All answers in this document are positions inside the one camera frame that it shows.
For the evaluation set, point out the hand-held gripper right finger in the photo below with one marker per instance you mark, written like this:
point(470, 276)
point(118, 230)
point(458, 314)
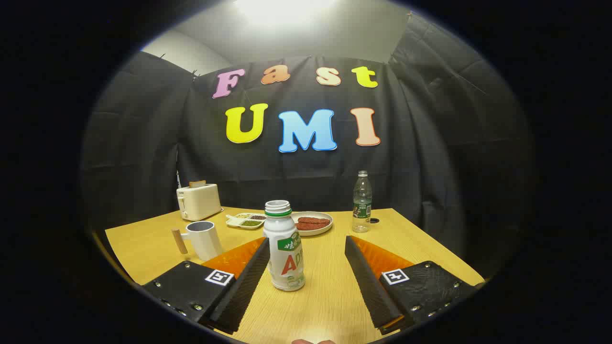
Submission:
point(370, 286)

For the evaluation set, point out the white divided dish of beans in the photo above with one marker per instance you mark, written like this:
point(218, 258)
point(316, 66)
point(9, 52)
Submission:
point(241, 221)

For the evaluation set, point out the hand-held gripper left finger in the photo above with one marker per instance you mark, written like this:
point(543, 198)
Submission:
point(241, 291)

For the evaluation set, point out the wooden table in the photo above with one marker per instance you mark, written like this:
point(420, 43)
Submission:
point(325, 306)

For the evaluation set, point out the bread slice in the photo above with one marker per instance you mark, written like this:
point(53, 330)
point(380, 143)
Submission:
point(197, 184)

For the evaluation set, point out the cream toaster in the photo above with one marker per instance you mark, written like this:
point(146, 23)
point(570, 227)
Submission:
point(201, 203)

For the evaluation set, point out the clear plastic water bottle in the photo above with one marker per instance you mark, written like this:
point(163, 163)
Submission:
point(362, 205)

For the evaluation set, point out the black backdrop cloth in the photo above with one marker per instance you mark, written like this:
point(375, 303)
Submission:
point(430, 143)

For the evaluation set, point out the red meat strips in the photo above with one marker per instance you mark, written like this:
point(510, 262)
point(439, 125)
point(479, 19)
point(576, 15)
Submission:
point(311, 223)

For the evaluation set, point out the round white plate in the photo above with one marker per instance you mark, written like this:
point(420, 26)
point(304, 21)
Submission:
point(325, 227)

